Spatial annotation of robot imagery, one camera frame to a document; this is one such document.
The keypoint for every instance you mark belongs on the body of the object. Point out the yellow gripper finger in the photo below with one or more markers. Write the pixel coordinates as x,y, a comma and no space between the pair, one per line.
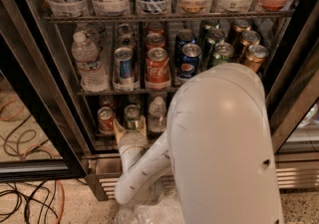
142,127
119,132

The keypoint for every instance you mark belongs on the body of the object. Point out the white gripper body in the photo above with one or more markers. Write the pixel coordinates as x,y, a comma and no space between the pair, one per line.
134,139

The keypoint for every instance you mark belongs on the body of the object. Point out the green can bottom shelf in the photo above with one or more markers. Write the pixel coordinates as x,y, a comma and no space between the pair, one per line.
132,117

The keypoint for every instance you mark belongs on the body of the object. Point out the green can shelf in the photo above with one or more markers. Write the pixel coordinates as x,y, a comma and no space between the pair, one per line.
132,117
222,53

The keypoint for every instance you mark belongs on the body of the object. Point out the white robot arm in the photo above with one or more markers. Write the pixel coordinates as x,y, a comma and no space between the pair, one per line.
218,147

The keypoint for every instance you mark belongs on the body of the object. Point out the red can bottom shelf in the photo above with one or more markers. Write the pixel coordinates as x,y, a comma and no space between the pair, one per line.
106,119

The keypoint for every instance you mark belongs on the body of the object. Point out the small water bottle bottom shelf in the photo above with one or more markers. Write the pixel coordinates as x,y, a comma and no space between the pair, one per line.
157,115

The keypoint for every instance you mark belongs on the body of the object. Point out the red Coca-Cola can front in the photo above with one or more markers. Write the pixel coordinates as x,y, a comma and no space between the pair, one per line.
157,66

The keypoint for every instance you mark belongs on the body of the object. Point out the blue silver can middle shelf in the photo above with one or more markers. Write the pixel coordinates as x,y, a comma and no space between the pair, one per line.
124,64

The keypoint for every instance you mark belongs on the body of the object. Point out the left glass fridge door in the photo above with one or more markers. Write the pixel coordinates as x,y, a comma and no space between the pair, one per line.
42,135

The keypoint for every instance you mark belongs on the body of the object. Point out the glass fridge door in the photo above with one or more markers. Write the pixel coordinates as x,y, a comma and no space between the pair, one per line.
42,135
296,147

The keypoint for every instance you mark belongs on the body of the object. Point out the large water bottle middle shelf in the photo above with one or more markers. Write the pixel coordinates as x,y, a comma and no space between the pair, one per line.
89,63

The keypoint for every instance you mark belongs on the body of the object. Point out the blue Pepsi can front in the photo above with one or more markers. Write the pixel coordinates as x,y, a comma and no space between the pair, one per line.
188,61

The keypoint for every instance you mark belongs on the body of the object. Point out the blue pepsi can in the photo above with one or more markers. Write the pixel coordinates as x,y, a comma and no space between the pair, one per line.
188,61
184,36

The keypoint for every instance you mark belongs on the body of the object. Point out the red can middle rear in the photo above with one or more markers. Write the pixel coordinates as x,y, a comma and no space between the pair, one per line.
156,27

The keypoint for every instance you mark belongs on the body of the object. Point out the green can middle shelf front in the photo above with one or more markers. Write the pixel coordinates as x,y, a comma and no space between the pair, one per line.
222,53

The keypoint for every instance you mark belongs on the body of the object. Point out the green can middle rear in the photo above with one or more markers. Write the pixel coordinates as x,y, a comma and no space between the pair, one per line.
205,26

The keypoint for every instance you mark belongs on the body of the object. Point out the gold can middle shelf front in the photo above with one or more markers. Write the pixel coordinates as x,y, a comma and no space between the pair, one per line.
254,57

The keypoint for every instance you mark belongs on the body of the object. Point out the gold can middle rear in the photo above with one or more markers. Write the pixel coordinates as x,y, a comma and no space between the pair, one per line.
236,27

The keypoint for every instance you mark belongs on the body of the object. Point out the right glass fridge door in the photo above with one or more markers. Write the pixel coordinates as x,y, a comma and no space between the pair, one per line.
296,147

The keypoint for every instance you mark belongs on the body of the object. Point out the steel fridge bottom grille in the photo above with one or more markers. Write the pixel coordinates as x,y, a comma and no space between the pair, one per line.
295,170

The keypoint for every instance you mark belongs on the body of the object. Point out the clear plastic bag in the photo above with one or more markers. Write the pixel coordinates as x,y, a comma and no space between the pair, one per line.
168,211

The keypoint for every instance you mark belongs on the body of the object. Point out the middle wire shelf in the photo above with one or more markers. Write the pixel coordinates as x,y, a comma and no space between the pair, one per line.
137,91

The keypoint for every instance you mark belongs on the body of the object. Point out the wire shelf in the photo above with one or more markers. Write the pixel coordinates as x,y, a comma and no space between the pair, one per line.
137,91
167,17

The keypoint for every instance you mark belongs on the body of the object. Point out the top wire shelf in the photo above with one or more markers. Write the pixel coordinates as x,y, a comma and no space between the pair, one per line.
167,17

